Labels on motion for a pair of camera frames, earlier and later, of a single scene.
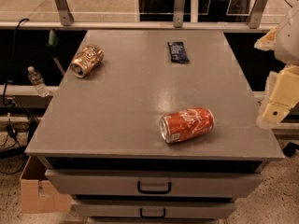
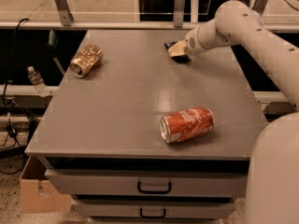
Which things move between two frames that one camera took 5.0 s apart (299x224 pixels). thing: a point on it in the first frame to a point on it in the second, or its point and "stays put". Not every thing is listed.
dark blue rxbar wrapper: x=177 y=52 stays put
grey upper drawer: x=149 y=184 stays put
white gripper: x=288 y=40 to x=191 y=45
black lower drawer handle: x=146 y=217 stays put
